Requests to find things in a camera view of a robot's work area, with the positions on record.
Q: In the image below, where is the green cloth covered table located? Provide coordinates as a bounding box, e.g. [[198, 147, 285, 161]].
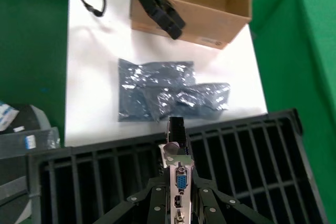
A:
[[248, 0, 336, 183]]

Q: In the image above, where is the open brown cardboard box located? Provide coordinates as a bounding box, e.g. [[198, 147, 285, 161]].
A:
[[130, 0, 253, 51]]

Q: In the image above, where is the flat empty antistatic bag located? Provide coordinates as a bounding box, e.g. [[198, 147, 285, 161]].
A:
[[117, 58, 197, 124]]

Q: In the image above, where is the black slotted plastic container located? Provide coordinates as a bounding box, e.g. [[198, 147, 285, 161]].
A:
[[26, 107, 329, 224]]

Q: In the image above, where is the silver antistatic bag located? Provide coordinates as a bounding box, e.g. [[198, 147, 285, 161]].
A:
[[146, 82, 232, 123]]

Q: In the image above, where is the graphics card with grey ribbon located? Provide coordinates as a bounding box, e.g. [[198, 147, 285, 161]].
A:
[[157, 115, 197, 224]]

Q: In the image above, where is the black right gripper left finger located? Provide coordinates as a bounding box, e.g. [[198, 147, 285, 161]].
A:
[[93, 176, 171, 224]]

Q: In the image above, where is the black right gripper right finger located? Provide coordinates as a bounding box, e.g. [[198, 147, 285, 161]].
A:
[[195, 176, 271, 224]]

